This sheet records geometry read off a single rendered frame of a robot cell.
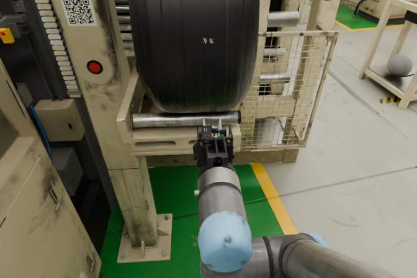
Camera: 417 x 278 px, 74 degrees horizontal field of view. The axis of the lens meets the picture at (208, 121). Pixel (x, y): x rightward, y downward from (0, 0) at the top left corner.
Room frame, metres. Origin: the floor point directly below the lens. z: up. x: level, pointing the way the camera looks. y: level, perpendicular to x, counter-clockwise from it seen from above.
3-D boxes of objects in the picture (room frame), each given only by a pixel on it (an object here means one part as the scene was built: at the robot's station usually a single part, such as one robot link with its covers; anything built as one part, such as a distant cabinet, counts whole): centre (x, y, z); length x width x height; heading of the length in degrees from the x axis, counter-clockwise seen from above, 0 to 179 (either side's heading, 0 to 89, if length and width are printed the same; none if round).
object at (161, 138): (0.70, 0.08, 0.84); 0.36 x 0.09 x 0.06; 93
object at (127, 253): (0.81, 0.34, 0.02); 0.27 x 0.27 x 0.04; 3
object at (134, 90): (0.83, 0.26, 0.90); 0.40 x 0.03 x 0.10; 3
